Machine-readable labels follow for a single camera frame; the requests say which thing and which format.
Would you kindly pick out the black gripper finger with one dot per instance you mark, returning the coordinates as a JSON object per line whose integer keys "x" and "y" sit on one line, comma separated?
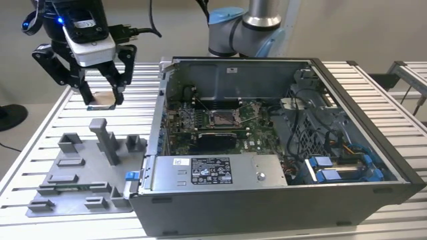
{"x": 63, "y": 70}
{"x": 128, "y": 72}

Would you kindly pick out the silver square CPU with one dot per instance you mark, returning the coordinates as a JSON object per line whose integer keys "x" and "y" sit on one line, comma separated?
{"x": 102, "y": 100}

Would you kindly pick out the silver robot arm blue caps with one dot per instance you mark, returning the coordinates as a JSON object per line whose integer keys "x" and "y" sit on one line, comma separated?
{"x": 243, "y": 32}

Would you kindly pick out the CPU socket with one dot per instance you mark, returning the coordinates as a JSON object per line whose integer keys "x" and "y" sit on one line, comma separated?
{"x": 222, "y": 120}

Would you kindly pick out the black round stand base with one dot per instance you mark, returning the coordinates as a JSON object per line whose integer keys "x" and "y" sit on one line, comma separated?
{"x": 11, "y": 117}

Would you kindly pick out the thin metal locking lever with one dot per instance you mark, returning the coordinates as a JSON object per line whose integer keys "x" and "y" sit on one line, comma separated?
{"x": 202, "y": 104}

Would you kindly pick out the white sticker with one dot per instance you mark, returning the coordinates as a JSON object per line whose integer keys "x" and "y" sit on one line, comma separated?
{"x": 231, "y": 70}

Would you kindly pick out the black graphics card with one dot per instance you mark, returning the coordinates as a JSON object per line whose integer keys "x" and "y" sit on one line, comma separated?
{"x": 215, "y": 142}

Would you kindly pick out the blue case latch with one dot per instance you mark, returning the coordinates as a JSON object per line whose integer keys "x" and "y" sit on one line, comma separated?
{"x": 131, "y": 175}

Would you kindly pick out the silver power supply with label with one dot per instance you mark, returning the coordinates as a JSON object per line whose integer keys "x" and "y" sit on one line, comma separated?
{"x": 167, "y": 175}

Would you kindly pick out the green RAM stick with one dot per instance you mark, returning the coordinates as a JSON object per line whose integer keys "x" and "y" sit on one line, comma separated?
{"x": 83, "y": 186}

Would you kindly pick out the green motherboard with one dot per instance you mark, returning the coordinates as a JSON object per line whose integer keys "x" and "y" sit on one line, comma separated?
{"x": 263, "y": 140}

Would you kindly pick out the gray plastic parts rack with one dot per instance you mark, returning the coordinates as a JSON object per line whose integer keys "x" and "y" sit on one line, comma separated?
{"x": 87, "y": 202}

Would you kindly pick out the black perforated drive cage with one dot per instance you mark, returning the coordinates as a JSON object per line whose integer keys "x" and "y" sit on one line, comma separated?
{"x": 310, "y": 140}

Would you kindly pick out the open dark gray PC case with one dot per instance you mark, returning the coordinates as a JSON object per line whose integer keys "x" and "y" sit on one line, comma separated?
{"x": 254, "y": 212}

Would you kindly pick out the hard disk in blue carrier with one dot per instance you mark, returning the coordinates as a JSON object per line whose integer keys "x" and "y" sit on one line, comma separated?
{"x": 319, "y": 161}
{"x": 328, "y": 175}

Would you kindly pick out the black box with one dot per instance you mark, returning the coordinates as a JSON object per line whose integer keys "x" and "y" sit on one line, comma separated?
{"x": 383, "y": 81}

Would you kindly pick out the aluminium slat side table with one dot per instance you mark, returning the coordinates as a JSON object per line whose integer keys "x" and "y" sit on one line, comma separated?
{"x": 408, "y": 71}

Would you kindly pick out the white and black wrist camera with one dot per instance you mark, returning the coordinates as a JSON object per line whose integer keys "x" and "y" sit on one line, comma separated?
{"x": 94, "y": 52}

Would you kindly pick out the silver metal bracket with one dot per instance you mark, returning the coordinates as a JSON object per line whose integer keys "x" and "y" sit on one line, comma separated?
{"x": 291, "y": 103}

